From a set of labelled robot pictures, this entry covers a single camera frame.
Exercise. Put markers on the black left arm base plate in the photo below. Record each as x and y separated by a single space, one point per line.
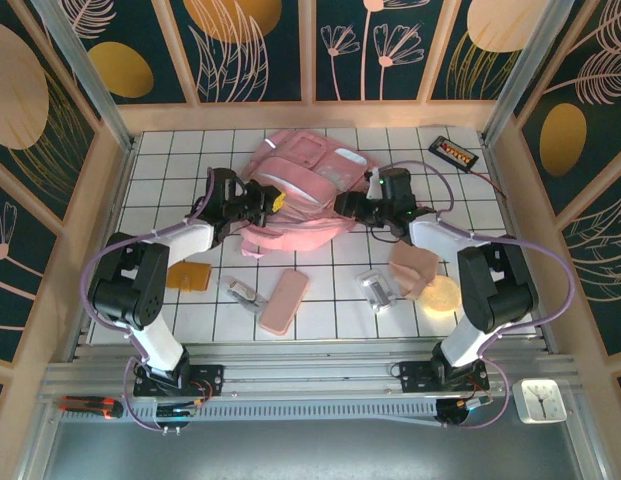
210 380

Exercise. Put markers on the beige fabric pouch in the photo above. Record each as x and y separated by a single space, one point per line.
412 267

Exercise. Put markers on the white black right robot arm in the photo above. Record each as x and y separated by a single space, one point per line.
465 340

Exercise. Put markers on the pink school backpack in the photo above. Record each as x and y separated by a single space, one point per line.
300 220

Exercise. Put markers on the grey metal bench panel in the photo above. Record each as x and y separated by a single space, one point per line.
310 455

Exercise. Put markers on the long aluminium mounting rail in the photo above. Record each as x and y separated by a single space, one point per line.
310 370

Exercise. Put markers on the aluminium side rail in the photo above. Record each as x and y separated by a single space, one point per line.
494 170
126 170

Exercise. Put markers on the black charger with yellow ports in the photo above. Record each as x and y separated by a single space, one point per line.
452 152

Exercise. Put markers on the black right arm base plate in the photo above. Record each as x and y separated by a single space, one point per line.
415 375

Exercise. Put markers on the clear plastic package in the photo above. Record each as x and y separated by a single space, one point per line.
240 295

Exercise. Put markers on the pink pencil case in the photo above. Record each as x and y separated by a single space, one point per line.
285 302

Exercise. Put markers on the black round controller module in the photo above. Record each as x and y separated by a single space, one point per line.
175 412
455 412

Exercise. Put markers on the orange black utility knife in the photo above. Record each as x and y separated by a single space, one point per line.
90 406

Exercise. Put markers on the white square alarm clock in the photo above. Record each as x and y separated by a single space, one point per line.
537 401

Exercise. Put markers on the clear plastic box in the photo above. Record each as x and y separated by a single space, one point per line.
377 292

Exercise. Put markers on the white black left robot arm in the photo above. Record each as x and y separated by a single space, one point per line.
160 340

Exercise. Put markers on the round yellow sponge disc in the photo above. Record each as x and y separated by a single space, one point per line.
442 295

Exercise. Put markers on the aluminium frame post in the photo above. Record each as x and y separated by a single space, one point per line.
85 70
524 70

